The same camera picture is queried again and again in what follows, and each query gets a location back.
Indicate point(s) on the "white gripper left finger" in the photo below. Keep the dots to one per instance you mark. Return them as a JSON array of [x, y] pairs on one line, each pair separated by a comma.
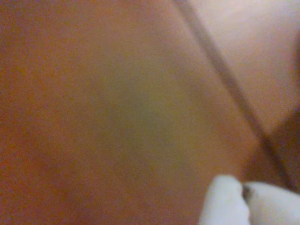
[[222, 204]]

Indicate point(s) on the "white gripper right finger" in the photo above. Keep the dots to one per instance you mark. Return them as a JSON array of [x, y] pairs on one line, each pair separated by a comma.
[[276, 208]]

